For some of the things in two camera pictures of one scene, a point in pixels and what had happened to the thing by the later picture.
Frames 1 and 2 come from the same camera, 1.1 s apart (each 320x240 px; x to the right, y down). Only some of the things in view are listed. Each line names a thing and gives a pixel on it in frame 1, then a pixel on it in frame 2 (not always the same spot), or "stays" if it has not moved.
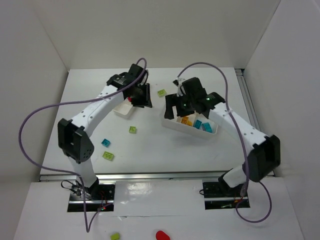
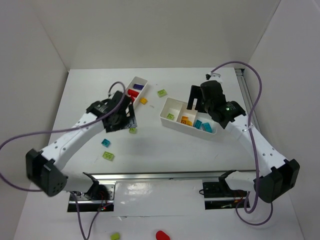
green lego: (108, 155) stays
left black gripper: (144, 96) to (129, 116)
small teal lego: (106, 143) stays
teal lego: (207, 127) stays
